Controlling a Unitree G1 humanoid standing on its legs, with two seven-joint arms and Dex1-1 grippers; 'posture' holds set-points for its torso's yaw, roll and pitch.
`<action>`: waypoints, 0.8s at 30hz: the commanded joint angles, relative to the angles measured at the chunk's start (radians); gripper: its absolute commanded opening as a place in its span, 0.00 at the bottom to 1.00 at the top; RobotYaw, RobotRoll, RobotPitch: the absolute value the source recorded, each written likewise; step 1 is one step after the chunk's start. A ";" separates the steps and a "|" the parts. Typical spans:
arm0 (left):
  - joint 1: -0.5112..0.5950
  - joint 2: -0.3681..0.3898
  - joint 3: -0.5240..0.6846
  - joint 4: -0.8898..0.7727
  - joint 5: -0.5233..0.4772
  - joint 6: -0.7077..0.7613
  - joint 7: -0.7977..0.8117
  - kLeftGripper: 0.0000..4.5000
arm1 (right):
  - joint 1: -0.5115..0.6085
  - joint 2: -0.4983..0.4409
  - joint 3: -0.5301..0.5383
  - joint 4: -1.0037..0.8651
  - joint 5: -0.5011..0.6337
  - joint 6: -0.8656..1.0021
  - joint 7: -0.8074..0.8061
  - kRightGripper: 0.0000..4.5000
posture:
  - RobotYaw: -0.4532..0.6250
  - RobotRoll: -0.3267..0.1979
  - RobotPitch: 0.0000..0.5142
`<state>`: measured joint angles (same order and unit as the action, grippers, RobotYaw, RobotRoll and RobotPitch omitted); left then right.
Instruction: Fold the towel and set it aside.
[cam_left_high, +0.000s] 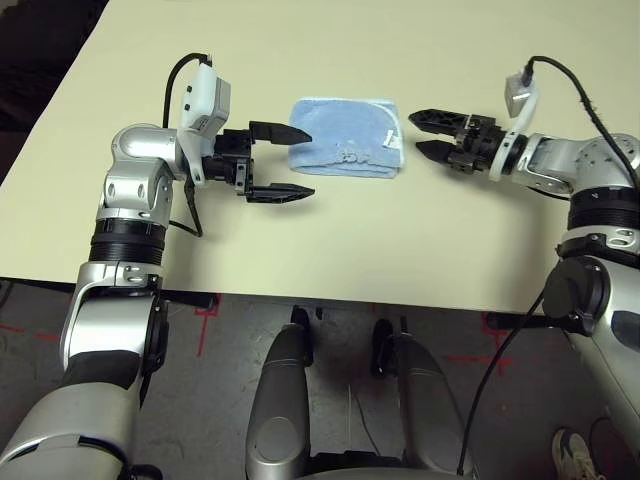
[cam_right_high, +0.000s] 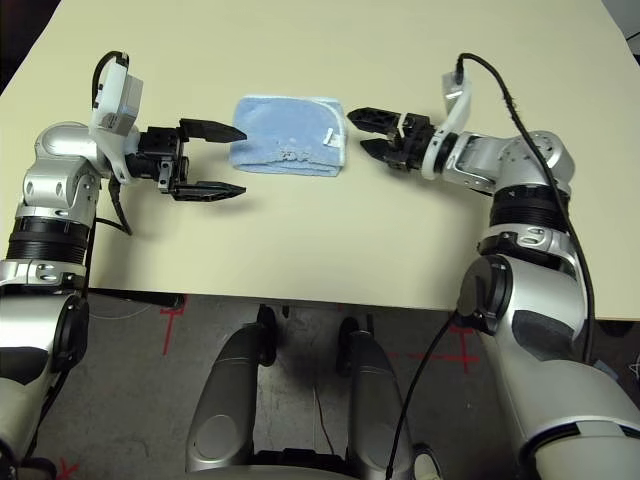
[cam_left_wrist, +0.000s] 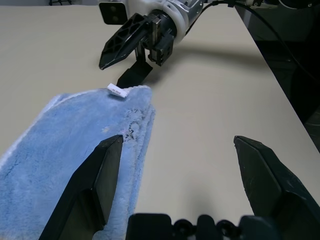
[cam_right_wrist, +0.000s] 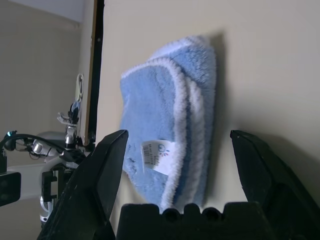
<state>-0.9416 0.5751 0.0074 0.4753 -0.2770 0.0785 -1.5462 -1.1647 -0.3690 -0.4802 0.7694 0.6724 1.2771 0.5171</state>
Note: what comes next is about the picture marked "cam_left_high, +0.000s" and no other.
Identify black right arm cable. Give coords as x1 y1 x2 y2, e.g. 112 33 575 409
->
454 54 640 477

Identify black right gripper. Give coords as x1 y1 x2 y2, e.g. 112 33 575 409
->
407 107 507 176

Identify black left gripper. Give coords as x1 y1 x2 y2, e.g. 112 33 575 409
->
202 119 317 204

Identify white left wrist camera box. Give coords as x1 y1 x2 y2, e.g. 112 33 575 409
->
177 60 234 188

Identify white sneaker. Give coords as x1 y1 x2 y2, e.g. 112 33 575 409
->
551 427 602 480

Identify thin black floor cable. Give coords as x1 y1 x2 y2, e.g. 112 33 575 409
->
351 383 382 454

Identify light blue towel white trim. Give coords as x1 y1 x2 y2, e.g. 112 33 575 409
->
288 96 406 180

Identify black floor cable loop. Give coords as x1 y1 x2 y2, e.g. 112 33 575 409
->
588 415 640 480

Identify robot waist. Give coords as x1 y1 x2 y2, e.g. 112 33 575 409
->
299 448 479 480

